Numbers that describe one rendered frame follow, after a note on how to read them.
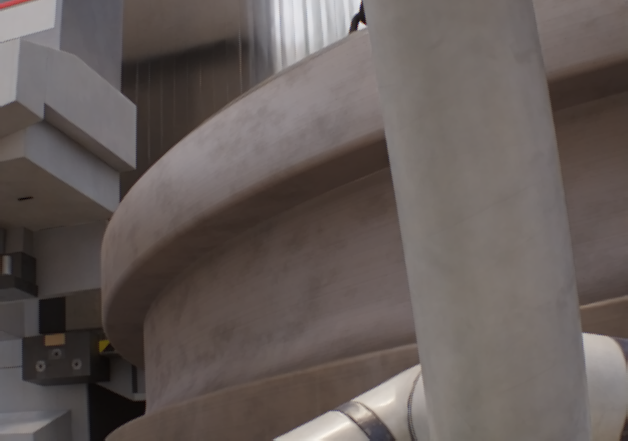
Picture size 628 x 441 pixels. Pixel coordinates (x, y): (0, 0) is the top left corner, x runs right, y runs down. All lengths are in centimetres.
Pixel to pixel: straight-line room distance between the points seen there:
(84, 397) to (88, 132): 181
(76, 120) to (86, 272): 74
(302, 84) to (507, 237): 166
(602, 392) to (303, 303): 148
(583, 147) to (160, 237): 110
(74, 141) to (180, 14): 183
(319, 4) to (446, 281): 516
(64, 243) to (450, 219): 418
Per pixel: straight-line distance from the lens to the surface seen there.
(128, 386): 547
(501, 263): 50
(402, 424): 89
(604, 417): 81
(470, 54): 50
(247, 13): 577
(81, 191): 426
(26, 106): 382
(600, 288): 178
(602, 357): 82
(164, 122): 569
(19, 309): 557
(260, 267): 238
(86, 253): 458
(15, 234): 470
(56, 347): 545
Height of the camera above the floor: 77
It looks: 19 degrees up
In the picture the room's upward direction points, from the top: 3 degrees counter-clockwise
